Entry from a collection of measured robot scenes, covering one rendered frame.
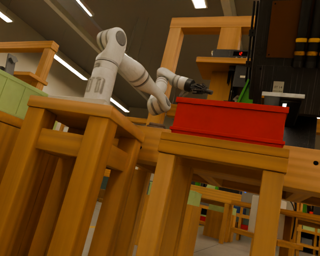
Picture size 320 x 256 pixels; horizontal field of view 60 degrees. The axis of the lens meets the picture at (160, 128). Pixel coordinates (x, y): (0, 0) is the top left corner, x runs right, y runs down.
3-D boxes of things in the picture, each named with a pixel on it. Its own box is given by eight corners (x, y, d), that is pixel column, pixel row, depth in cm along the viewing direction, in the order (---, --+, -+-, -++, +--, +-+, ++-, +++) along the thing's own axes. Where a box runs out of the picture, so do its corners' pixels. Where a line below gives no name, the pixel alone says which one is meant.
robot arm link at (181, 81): (189, 93, 166) (180, 90, 169) (191, 76, 160) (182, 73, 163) (181, 98, 160) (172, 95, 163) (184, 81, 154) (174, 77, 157)
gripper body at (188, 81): (183, 80, 154) (198, 85, 150) (190, 75, 160) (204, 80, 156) (181, 92, 158) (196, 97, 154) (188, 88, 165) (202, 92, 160)
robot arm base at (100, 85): (100, 101, 99) (110, 59, 103) (78, 100, 103) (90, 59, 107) (113, 110, 107) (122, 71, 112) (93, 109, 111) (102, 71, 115)
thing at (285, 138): (313, 170, 131) (319, 103, 139) (246, 159, 142) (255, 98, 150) (306, 176, 147) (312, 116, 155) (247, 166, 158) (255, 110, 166)
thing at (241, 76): (261, 88, 161) (265, 65, 164) (231, 86, 167) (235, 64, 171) (261, 97, 172) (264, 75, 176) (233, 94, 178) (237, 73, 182)
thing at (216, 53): (234, 58, 176) (236, 49, 178) (211, 58, 182) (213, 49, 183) (235, 64, 183) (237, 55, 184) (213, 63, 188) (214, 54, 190)
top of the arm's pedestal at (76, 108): (109, 117, 83) (113, 105, 84) (26, 105, 93) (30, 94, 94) (143, 143, 113) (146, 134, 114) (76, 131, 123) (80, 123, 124)
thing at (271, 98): (304, 101, 108) (305, 94, 109) (260, 97, 114) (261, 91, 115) (293, 130, 143) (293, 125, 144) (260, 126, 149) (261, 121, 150)
